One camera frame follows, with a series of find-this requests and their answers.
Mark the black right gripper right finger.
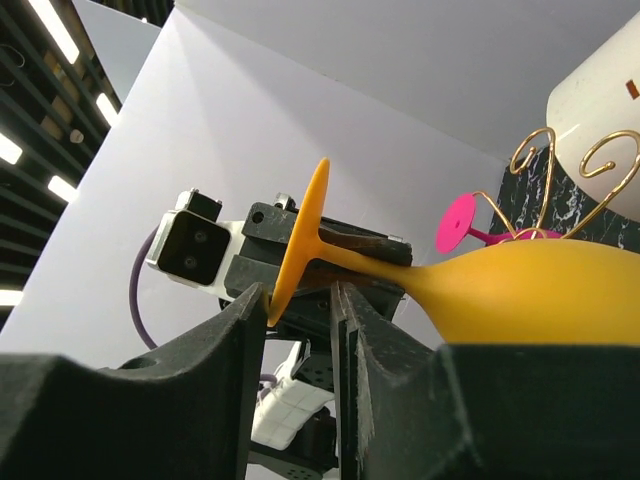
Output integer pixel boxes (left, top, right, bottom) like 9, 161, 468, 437
330, 283, 639, 479

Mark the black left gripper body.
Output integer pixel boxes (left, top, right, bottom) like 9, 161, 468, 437
217, 198, 412, 342

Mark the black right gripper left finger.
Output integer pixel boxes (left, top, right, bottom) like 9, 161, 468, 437
1, 284, 265, 479

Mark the pink wine glass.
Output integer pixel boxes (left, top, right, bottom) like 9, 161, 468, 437
434, 192, 566, 253

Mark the orange wine glass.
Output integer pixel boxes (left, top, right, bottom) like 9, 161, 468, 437
268, 159, 639, 346

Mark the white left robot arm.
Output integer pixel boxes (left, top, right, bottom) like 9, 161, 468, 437
218, 194, 404, 479

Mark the white cylindrical container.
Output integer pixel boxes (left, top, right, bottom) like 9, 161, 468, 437
546, 16, 639, 221

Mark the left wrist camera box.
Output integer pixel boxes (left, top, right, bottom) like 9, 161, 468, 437
142, 188, 245, 302

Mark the gold wire wine glass rack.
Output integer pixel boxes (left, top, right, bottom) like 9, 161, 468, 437
468, 127, 639, 245

